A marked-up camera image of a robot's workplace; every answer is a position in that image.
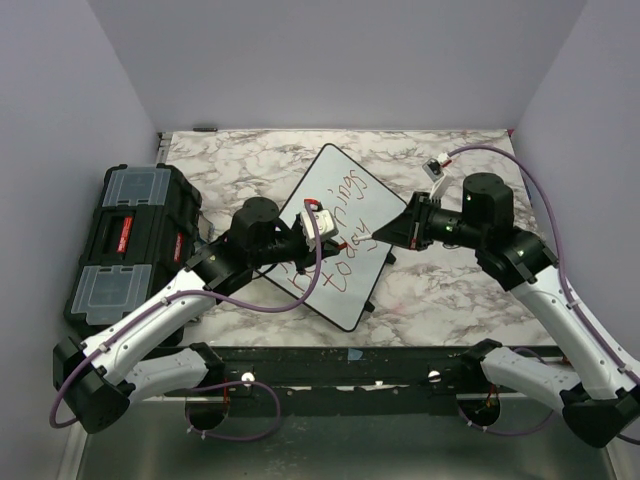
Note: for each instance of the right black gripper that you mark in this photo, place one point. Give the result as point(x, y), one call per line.
point(409, 229)

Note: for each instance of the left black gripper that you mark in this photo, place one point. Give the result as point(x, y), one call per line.
point(308, 259)

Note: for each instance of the black framed whiteboard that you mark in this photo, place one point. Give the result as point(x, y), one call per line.
point(360, 204)

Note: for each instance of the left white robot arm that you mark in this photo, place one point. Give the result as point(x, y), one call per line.
point(98, 378)

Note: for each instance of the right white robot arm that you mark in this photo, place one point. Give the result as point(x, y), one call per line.
point(598, 397)

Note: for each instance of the black plastic toolbox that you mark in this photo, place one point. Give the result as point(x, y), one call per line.
point(143, 230)

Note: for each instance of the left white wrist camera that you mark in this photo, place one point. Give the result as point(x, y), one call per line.
point(318, 224)

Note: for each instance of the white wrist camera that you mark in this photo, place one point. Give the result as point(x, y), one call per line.
point(318, 224)
point(435, 168)

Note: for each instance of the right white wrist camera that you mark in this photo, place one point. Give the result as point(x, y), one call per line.
point(435, 168)

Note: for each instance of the black mounting rail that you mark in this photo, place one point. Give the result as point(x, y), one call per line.
point(342, 381)

